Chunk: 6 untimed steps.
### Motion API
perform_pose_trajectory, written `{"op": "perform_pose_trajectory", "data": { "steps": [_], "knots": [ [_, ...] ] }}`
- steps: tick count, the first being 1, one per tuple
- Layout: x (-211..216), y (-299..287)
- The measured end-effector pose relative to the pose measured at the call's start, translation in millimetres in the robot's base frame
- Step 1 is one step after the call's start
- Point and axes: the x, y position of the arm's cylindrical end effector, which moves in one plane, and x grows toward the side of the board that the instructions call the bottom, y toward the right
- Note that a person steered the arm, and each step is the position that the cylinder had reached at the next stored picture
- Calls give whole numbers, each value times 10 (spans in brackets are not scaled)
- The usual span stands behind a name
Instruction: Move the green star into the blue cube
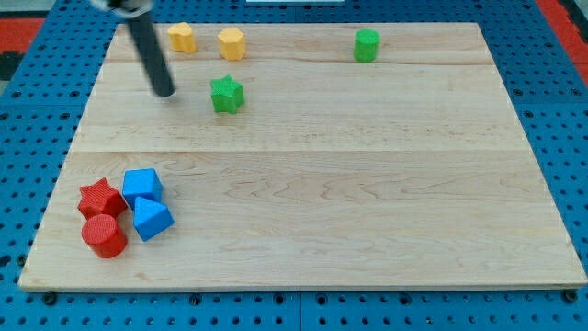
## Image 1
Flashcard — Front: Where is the green star block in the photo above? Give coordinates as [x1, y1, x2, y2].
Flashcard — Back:
[210, 74, 244, 114]

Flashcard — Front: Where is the yellow hexagon block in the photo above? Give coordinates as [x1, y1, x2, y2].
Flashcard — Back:
[218, 28, 246, 61]

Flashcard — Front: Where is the green cylinder block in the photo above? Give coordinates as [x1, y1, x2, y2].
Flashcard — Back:
[353, 29, 380, 63]

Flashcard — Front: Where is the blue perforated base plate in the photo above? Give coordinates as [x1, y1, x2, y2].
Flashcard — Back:
[1, 0, 587, 330]

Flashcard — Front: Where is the red star block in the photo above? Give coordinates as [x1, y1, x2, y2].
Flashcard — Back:
[77, 177, 128, 220]

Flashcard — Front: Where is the yellow heart-shaped block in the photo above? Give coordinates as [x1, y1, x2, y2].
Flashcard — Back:
[167, 22, 197, 53]

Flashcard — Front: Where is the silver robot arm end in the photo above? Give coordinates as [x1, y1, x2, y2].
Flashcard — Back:
[89, 0, 153, 18]

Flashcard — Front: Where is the blue triangular prism block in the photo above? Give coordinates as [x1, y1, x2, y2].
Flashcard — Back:
[133, 197, 175, 242]

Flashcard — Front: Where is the red cylinder block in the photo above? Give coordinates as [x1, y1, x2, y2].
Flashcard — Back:
[81, 214, 128, 258]

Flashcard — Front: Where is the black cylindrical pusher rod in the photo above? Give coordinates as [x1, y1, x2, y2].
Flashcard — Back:
[127, 12, 175, 97]

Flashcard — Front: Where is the light wooden board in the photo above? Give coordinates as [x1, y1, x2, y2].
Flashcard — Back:
[19, 23, 587, 292]

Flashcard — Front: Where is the blue cube block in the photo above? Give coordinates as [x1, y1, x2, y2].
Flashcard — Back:
[122, 168, 163, 210]

